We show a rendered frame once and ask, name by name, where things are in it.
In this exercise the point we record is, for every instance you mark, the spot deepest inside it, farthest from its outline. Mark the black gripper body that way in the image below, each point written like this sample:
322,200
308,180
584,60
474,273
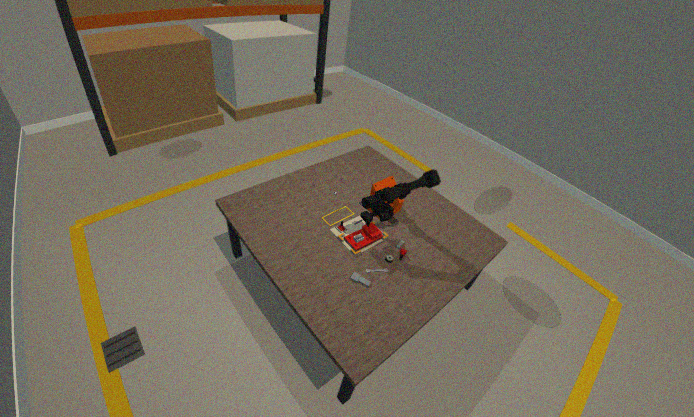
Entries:
368,217

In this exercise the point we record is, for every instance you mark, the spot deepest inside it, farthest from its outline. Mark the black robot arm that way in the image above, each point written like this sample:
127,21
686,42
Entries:
429,179

